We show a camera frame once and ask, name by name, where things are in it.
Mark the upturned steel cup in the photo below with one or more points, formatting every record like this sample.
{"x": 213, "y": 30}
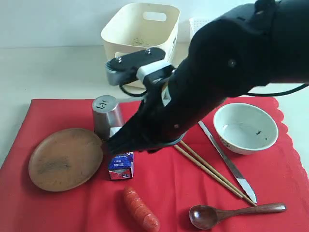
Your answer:
{"x": 106, "y": 114}

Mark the upper wooden chopstick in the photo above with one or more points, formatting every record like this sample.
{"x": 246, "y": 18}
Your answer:
{"x": 207, "y": 165}

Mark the white perforated plastic basket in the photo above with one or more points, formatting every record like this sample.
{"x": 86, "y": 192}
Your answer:
{"x": 196, "y": 23}

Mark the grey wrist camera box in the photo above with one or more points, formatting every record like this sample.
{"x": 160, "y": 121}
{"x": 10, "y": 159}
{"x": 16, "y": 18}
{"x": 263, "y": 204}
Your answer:
{"x": 148, "y": 66}

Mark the blue white milk carton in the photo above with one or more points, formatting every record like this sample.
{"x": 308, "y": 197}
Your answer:
{"x": 121, "y": 166}

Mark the red table cloth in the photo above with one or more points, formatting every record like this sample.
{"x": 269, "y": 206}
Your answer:
{"x": 167, "y": 182}

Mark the wooden chopstick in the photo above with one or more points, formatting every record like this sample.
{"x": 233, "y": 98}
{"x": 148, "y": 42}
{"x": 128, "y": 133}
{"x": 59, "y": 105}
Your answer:
{"x": 207, "y": 165}
{"x": 206, "y": 170}

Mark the steel table knife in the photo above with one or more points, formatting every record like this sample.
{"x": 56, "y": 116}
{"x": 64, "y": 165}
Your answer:
{"x": 238, "y": 176}

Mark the round brown wooden plate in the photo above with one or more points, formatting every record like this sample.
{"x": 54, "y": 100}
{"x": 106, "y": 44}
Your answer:
{"x": 65, "y": 159}

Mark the cream plastic bin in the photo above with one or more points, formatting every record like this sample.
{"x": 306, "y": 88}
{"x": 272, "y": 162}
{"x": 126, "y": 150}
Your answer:
{"x": 138, "y": 26}

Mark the lower wooden chopstick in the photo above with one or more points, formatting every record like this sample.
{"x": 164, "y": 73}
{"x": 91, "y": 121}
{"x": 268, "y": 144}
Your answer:
{"x": 206, "y": 170}

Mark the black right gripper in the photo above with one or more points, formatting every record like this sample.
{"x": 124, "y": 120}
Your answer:
{"x": 175, "y": 101}

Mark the red sausage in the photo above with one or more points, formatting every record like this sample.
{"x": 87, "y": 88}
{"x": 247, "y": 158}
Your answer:
{"x": 140, "y": 211}

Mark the white ceramic bowl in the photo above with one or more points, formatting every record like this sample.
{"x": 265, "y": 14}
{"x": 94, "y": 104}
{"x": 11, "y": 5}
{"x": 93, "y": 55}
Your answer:
{"x": 244, "y": 128}

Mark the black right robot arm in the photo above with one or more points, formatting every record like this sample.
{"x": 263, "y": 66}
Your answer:
{"x": 251, "y": 45}

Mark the dark wooden spoon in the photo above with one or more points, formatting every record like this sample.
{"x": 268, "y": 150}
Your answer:
{"x": 206, "y": 217}

